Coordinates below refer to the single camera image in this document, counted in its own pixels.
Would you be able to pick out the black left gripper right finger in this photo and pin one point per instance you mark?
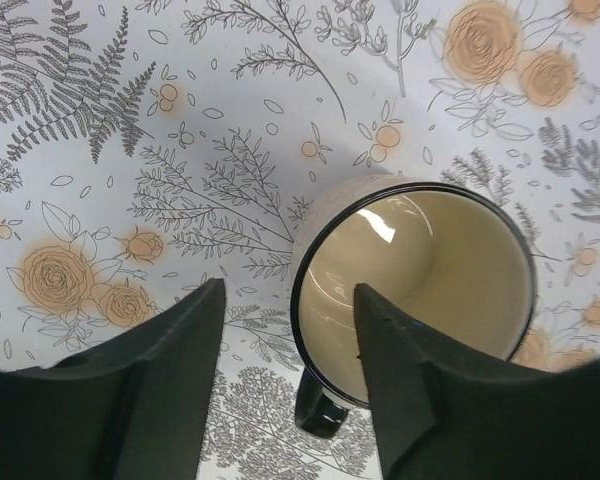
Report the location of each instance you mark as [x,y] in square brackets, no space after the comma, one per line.
[443,410]

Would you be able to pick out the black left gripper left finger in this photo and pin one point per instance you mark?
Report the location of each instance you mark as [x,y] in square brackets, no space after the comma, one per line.
[133,407]

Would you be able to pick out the floral table mat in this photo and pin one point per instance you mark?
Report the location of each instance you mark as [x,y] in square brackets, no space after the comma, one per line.
[148,146]

